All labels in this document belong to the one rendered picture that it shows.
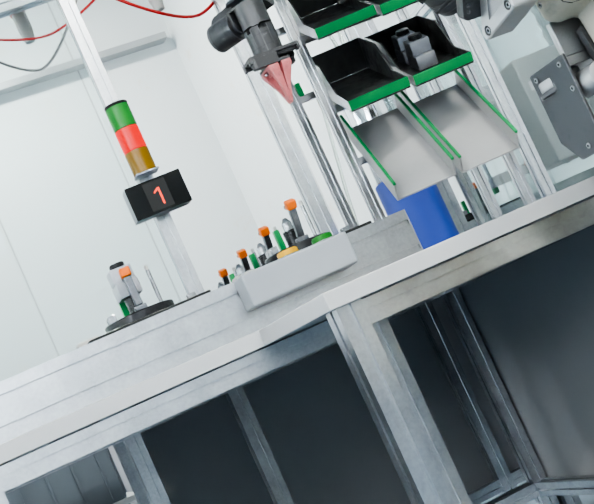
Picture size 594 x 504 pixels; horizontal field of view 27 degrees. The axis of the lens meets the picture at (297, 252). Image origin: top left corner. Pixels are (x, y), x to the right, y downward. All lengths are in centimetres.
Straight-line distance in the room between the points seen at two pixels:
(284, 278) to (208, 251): 930
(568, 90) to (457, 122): 67
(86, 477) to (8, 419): 205
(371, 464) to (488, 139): 169
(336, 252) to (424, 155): 41
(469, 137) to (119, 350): 87
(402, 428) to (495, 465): 222
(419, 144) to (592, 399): 103
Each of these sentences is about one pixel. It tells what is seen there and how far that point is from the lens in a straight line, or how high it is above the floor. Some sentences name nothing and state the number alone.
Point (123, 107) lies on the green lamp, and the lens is 259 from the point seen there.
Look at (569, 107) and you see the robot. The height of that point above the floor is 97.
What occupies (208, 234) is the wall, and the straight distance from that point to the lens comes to 1153.
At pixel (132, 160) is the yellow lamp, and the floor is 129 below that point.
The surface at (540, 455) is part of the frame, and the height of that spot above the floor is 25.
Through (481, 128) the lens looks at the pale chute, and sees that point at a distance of 262.
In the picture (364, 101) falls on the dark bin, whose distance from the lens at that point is 251.
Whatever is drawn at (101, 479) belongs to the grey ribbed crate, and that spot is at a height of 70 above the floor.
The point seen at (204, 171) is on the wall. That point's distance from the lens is 1169.
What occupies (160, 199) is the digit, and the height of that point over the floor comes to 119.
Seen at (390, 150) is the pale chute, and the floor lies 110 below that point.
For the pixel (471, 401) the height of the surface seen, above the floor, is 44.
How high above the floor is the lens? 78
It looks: 5 degrees up
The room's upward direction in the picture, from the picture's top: 25 degrees counter-clockwise
